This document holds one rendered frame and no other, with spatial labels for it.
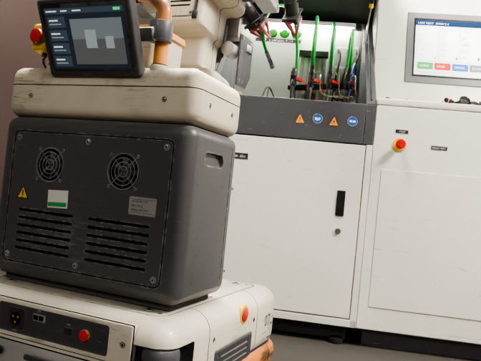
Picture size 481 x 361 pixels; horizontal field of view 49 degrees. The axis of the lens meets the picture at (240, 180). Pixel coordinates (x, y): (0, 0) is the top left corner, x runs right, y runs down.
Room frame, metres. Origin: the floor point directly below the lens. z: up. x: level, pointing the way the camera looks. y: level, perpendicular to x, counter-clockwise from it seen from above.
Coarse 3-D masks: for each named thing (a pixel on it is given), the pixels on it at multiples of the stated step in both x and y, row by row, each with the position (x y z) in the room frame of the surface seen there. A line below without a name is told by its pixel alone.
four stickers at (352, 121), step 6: (300, 114) 2.09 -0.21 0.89; (318, 114) 2.08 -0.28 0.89; (300, 120) 2.09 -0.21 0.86; (312, 120) 2.09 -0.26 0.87; (318, 120) 2.08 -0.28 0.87; (330, 120) 2.08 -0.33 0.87; (336, 120) 2.07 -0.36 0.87; (348, 120) 2.07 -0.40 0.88; (354, 120) 2.06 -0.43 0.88; (354, 126) 2.06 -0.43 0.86
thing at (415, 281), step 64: (384, 0) 2.40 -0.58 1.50; (448, 0) 2.36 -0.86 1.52; (384, 64) 2.31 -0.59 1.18; (384, 128) 2.05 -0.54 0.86; (448, 128) 2.02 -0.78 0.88; (384, 192) 2.04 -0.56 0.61; (448, 192) 2.01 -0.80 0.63; (384, 256) 2.04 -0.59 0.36; (448, 256) 2.01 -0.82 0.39; (384, 320) 2.04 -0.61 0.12; (448, 320) 2.01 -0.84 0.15
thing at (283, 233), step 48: (240, 144) 2.12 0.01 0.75; (288, 144) 2.10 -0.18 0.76; (336, 144) 2.07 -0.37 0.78; (240, 192) 2.12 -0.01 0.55; (288, 192) 2.09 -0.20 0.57; (336, 192) 2.07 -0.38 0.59; (240, 240) 2.12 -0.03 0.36; (288, 240) 2.09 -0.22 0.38; (336, 240) 2.07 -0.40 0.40; (288, 288) 2.09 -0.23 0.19; (336, 288) 2.07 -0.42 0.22
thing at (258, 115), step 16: (240, 96) 2.12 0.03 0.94; (256, 96) 2.12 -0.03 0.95; (240, 112) 2.12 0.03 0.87; (256, 112) 2.12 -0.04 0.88; (272, 112) 2.11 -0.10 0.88; (288, 112) 2.10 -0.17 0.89; (304, 112) 2.09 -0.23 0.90; (320, 112) 2.08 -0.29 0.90; (336, 112) 2.07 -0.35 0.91; (352, 112) 2.07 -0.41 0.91; (240, 128) 2.12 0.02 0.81; (256, 128) 2.11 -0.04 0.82; (272, 128) 2.11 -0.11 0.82; (288, 128) 2.10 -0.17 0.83; (304, 128) 2.09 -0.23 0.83; (320, 128) 2.08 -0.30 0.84; (336, 128) 2.07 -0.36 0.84; (352, 128) 2.07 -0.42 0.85
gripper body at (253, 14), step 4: (252, 4) 2.18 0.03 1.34; (252, 8) 2.17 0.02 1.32; (248, 12) 2.17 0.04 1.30; (252, 12) 2.17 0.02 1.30; (256, 12) 2.18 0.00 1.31; (248, 16) 2.18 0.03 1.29; (252, 16) 2.18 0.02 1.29; (256, 16) 2.18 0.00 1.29; (260, 16) 2.17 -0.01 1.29; (248, 20) 2.19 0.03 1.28; (252, 20) 2.19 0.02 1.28; (256, 20) 2.17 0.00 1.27; (260, 20) 2.16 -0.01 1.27; (248, 24) 2.20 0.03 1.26; (244, 28) 2.23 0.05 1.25
